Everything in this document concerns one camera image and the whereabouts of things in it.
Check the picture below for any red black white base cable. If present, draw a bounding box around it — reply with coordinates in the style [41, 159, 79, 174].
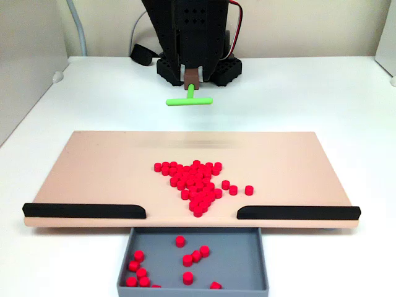
[222, 0, 244, 61]

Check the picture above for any thin grey cable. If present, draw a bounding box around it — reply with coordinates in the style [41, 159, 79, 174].
[128, 11, 149, 58]

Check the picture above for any black edge rail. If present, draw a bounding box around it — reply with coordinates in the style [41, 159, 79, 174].
[22, 202, 147, 220]
[236, 205, 362, 221]

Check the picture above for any green T pusher brown block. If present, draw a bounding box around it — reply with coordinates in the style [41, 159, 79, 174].
[165, 67, 214, 107]

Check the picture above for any black clamp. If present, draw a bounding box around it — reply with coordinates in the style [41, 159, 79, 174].
[129, 43, 155, 66]

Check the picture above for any grey tray container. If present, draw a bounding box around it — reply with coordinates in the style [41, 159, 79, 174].
[116, 226, 270, 297]

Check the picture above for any grey conduit tube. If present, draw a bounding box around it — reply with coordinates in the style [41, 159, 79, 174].
[66, 0, 87, 57]

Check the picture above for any beige board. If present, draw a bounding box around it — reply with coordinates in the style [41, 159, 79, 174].
[24, 131, 361, 230]

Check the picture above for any white side panel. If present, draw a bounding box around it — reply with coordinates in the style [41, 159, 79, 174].
[0, 0, 69, 148]
[374, 0, 396, 78]

